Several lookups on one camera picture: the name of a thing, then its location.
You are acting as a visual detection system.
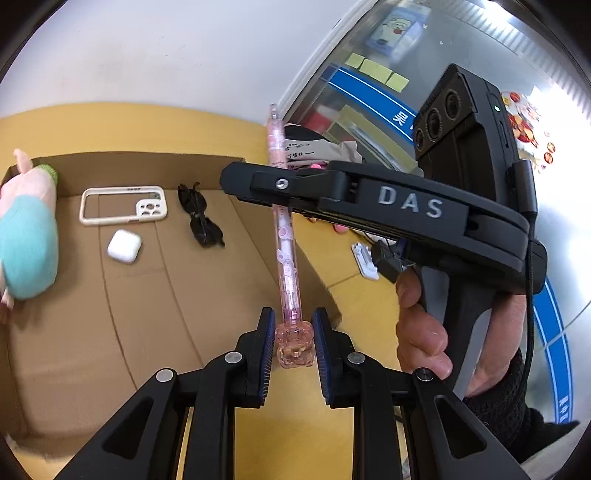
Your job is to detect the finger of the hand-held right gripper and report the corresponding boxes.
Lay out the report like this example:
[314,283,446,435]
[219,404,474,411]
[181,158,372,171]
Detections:
[219,161,358,219]

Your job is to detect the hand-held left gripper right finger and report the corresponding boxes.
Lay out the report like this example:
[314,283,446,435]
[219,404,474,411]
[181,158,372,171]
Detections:
[311,307,532,480]

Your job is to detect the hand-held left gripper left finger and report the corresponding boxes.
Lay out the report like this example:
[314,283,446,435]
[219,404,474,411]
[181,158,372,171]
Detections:
[53,307,277,480]

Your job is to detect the pink transparent wand pen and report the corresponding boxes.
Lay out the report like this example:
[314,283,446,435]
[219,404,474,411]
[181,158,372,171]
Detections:
[267,104,317,370]

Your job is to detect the black sunglasses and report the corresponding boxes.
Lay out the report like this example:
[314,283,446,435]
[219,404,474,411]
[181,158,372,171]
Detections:
[177,181,226,249]

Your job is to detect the brown cardboard box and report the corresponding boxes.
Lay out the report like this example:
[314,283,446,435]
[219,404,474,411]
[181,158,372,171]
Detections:
[0,151,342,462]

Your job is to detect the cream phone case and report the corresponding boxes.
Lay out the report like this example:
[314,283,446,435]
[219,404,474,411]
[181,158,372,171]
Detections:
[78,185,168,226]

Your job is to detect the white earbuds case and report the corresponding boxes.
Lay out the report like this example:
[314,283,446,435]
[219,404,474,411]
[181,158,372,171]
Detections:
[107,229,142,265]

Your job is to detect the person's right forearm black sleeve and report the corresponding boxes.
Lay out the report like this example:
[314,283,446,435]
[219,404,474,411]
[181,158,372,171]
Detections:
[462,348,583,464]

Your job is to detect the person's right hand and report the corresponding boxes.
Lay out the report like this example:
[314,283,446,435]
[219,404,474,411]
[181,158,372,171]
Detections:
[396,268,528,398]

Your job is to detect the beige printed cloth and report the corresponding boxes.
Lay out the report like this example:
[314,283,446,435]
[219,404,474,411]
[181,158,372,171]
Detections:
[283,124,361,172]

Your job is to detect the white plastic adapter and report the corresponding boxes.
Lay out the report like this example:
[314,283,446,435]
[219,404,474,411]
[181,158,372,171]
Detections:
[351,241,380,281]

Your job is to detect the red window sticker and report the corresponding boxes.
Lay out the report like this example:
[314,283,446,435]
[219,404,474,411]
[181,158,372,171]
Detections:
[501,90,557,172]

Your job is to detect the blue banner strip on glass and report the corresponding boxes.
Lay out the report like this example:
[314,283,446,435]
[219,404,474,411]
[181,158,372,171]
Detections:
[329,65,583,425]

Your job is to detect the cartoon poster on glass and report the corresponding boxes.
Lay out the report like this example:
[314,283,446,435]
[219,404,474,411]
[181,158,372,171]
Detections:
[366,2,430,61]

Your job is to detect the teal and pink plush toy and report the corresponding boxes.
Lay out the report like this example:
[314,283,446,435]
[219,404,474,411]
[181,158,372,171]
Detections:
[0,148,60,319]

